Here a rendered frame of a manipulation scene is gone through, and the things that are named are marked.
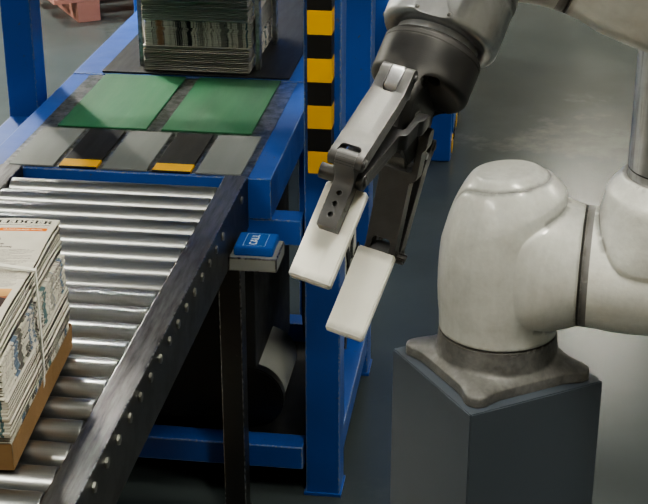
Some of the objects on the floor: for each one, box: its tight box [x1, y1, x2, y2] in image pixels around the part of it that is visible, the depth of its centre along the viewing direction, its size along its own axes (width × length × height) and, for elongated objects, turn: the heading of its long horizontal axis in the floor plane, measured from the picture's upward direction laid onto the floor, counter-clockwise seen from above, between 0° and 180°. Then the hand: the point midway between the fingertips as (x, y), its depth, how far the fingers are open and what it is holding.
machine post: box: [0, 0, 47, 117], centre depth 381 cm, size 9×9×155 cm
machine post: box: [303, 0, 346, 498], centre depth 315 cm, size 9×9×155 cm
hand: (333, 296), depth 103 cm, fingers open, 13 cm apart
